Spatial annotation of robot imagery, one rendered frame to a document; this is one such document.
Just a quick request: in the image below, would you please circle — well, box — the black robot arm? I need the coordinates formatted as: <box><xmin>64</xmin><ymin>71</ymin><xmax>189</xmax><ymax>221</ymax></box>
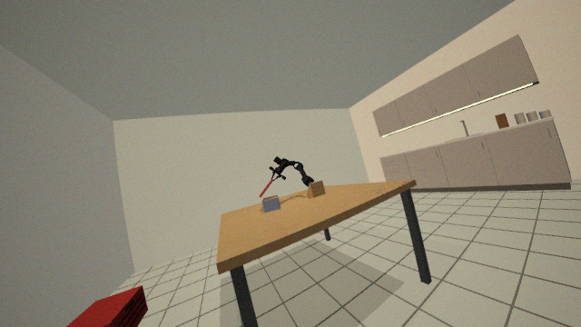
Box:
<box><xmin>273</xmin><ymin>156</ymin><xmax>314</xmax><ymax>187</ymax></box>

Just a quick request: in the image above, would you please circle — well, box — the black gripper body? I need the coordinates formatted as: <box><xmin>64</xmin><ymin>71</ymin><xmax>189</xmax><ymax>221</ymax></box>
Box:
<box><xmin>269</xmin><ymin>166</ymin><xmax>286</xmax><ymax>180</ymax></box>

